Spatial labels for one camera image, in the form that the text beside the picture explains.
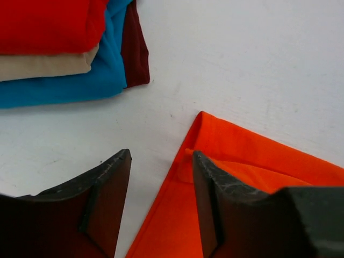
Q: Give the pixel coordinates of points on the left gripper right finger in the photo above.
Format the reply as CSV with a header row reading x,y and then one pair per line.
x,y
238,220

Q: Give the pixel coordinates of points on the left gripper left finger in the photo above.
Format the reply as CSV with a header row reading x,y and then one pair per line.
x,y
78,218

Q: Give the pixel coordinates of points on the orange t-shirt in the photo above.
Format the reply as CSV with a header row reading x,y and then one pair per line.
x,y
171,228

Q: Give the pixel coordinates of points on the folded blue t-shirt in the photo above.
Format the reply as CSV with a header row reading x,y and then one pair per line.
x,y
105,79

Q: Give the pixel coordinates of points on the folded beige t-shirt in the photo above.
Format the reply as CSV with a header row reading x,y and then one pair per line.
x,y
16,67

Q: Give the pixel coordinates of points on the folded maroon t-shirt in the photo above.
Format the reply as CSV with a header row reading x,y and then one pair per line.
x,y
134,50

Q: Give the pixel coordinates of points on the folded red t-shirt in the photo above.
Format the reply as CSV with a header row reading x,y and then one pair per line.
x,y
51,27

